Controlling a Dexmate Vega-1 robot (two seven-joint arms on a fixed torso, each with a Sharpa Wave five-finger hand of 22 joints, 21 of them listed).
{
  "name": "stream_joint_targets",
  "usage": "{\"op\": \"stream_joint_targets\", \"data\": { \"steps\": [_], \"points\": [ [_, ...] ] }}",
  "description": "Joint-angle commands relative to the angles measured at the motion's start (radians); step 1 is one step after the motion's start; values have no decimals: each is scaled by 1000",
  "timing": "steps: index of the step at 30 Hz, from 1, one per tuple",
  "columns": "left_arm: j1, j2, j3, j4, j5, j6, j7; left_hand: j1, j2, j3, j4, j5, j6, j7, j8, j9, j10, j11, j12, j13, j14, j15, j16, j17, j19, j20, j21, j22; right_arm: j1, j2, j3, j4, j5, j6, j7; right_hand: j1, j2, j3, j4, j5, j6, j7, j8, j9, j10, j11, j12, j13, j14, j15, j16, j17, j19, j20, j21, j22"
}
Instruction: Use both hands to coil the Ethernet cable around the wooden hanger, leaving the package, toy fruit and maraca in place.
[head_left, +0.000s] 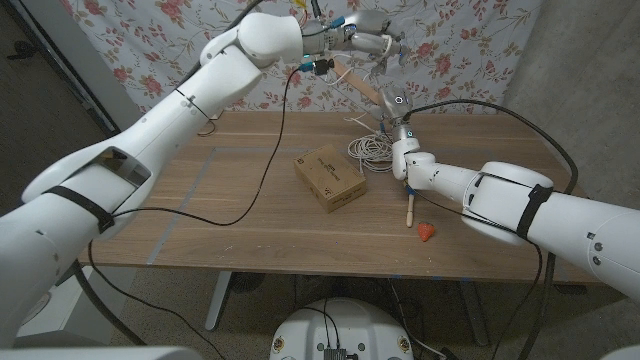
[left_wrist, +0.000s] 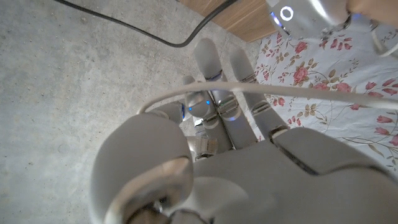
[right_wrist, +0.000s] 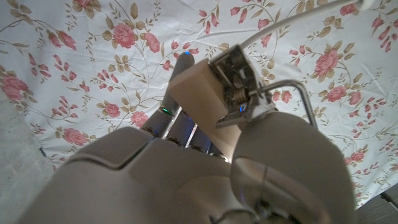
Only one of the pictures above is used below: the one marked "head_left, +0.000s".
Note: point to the wooden clip hanger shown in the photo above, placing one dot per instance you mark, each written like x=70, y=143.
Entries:
x=360, y=85

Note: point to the white table leg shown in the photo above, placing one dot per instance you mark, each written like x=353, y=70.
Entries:
x=218, y=300

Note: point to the white low cabinet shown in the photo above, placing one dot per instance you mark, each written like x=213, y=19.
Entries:
x=65, y=325

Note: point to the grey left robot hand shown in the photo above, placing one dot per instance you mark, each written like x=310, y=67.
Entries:
x=365, y=30

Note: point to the grey table leg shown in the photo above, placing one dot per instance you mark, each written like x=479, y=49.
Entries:
x=472, y=312

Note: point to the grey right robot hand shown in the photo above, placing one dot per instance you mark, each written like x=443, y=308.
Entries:
x=397, y=102

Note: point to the red toy strawberry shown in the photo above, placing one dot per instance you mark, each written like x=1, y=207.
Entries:
x=425, y=231

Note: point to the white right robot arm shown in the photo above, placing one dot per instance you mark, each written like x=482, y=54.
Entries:
x=500, y=200

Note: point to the colourful striped wooden maraca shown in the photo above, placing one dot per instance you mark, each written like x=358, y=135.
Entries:
x=410, y=215

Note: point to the floral backdrop cloth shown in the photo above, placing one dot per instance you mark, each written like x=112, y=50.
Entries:
x=475, y=40

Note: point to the brown cardboard package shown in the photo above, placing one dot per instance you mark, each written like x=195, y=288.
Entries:
x=330, y=180

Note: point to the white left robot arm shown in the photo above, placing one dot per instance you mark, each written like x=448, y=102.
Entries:
x=150, y=140

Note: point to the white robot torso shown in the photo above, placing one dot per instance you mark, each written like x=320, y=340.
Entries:
x=345, y=325

